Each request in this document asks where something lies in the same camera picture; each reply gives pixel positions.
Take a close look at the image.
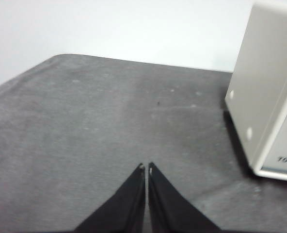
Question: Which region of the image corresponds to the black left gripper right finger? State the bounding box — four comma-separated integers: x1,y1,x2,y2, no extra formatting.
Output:
147,162,222,233

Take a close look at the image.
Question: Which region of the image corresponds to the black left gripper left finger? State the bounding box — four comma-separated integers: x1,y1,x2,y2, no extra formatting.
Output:
74,162,146,233

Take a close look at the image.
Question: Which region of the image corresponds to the cream Toshiba toaster oven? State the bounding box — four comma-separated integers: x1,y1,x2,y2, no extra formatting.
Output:
224,0,287,183

